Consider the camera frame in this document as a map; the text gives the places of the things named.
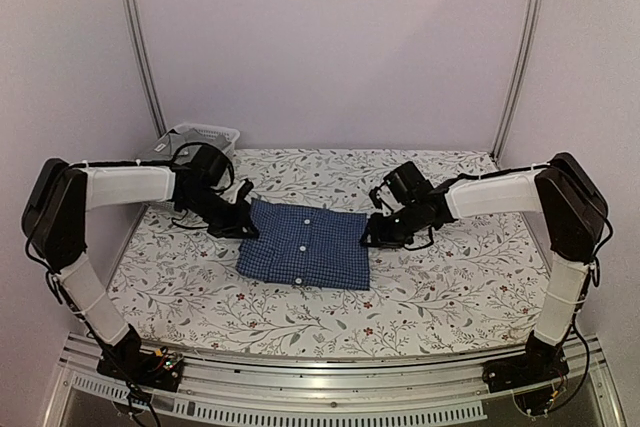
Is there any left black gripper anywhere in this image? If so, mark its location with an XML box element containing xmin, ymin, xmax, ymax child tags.
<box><xmin>180</xmin><ymin>188</ymin><xmax>258</xmax><ymax>239</ymax></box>

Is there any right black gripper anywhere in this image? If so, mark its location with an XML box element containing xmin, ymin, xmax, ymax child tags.
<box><xmin>361</xmin><ymin>201</ymin><xmax>425</xmax><ymax>248</ymax></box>

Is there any blue plaid long sleeve shirt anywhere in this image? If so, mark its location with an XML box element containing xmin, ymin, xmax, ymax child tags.
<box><xmin>236</xmin><ymin>199</ymin><xmax>370</xmax><ymax>291</ymax></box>

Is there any white plastic basket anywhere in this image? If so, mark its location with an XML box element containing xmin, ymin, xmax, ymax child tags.
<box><xmin>137</xmin><ymin>121</ymin><xmax>241</xmax><ymax>168</ymax></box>

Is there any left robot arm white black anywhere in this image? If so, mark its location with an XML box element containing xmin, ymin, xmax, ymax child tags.
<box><xmin>21</xmin><ymin>141</ymin><xmax>259</xmax><ymax>381</ymax></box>

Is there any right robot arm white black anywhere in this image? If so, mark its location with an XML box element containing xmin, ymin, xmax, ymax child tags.
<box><xmin>360</xmin><ymin>152</ymin><xmax>614</xmax><ymax>383</ymax></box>

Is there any grey folded shirt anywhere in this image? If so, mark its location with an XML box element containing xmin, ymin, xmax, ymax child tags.
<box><xmin>135</xmin><ymin>128</ymin><xmax>223</xmax><ymax>164</ymax></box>

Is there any floral patterned table mat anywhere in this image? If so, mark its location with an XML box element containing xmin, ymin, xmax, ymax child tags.
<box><xmin>98</xmin><ymin>148</ymin><xmax>559</xmax><ymax>359</ymax></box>

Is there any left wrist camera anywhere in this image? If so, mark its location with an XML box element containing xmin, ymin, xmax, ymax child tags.
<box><xmin>236</xmin><ymin>179</ymin><xmax>254</xmax><ymax>202</ymax></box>

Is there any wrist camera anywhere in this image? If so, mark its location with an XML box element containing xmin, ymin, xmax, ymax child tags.
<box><xmin>369</xmin><ymin>186</ymin><xmax>393</xmax><ymax>212</ymax></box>
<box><xmin>236</xmin><ymin>179</ymin><xmax>254</xmax><ymax>202</ymax></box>

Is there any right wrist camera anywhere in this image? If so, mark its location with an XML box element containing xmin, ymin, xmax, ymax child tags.
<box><xmin>369</xmin><ymin>186</ymin><xmax>393</xmax><ymax>212</ymax></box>

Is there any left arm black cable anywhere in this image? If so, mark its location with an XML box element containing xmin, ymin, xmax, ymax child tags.
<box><xmin>172</xmin><ymin>142</ymin><xmax>236</xmax><ymax>198</ymax></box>

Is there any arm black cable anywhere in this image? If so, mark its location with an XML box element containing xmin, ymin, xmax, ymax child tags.
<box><xmin>172</xmin><ymin>142</ymin><xmax>236</xmax><ymax>198</ymax></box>
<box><xmin>404</xmin><ymin>161</ymin><xmax>556</xmax><ymax>251</ymax></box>

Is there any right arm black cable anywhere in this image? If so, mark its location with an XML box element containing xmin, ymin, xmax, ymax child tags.
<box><xmin>404</xmin><ymin>161</ymin><xmax>556</xmax><ymax>251</ymax></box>

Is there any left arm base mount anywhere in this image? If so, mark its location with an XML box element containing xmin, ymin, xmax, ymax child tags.
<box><xmin>97</xmin><ymin>345</ymin><xmax>184</xmax><ymax>392</ymax></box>

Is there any aluminium front rail frame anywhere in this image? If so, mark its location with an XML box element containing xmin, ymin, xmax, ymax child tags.
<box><xmin>43</xmin><ymin>334</ymin><xmax>629</xmax><ymax>426</ymax></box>

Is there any right aluminium corner post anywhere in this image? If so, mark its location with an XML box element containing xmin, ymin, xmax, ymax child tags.
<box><xmin>491</xmin><ymin>0</ymin><xmax>543</xmax><ymax>164</ymax></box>

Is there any aluminium corner post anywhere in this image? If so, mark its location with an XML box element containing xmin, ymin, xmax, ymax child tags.
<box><xmin>122</xmin><ymin>0</ymin><xmax>167</xmax><ymax>137</ymax></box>
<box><xmin>491</xmin><ymin>0</ymin><xmax>543</xmax><ymax>164</ymax></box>

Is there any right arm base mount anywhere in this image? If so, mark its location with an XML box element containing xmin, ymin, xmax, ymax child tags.
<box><xmin>482</xmin><ymin>348</ymin><xmax>569</xmax><ymax>393</ymax></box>

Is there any left aluminium corner post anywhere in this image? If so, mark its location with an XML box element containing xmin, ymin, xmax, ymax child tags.
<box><xmin>122</xmin><ymin>0</ymin><xmax>167</xmax><ymax>137</ymax></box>

